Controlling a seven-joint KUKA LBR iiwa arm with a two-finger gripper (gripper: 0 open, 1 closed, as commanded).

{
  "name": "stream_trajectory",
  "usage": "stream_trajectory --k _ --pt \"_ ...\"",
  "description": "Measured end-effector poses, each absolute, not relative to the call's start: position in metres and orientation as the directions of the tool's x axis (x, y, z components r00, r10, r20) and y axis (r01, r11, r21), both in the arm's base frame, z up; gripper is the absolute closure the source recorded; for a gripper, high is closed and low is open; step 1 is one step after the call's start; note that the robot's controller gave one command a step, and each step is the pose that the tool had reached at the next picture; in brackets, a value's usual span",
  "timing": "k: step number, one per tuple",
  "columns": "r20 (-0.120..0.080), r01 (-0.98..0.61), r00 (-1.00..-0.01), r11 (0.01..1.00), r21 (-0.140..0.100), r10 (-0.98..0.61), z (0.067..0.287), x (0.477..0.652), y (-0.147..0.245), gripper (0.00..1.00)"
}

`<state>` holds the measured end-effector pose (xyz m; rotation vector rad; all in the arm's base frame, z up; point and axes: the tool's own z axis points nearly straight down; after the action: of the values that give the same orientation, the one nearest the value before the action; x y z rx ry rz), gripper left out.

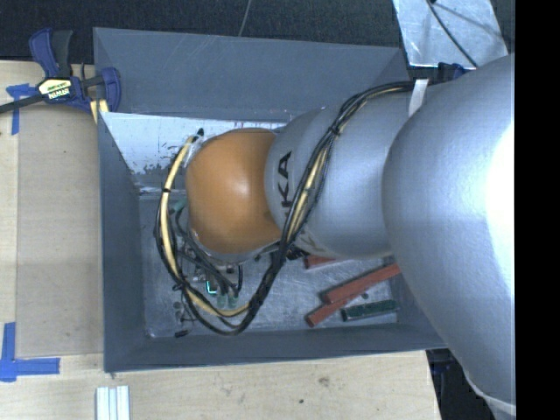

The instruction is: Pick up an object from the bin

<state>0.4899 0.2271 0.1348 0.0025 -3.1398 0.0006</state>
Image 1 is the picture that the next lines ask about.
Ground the red-brown flat block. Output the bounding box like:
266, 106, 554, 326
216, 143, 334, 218
303, 254, 339, 270
320, 263, 403, 305
304, 297, 352, 328

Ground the pale wood flat board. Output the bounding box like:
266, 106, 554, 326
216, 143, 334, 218
16, 102, 107, 360

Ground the dark green flat block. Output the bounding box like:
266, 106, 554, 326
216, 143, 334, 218
339, 298, 400, 323

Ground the grey metal bin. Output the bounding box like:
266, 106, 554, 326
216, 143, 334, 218
92, 26, 448, 374

